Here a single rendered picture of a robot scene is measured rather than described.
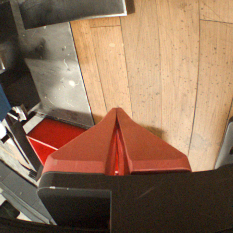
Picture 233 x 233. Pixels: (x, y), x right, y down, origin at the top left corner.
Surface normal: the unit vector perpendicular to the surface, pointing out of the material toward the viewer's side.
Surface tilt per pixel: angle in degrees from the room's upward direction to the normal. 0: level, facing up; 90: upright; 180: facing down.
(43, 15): 0
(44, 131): 90
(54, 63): 0
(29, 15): 0
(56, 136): 90
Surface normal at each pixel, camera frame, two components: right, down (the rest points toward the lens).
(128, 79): -0.47, 0.58
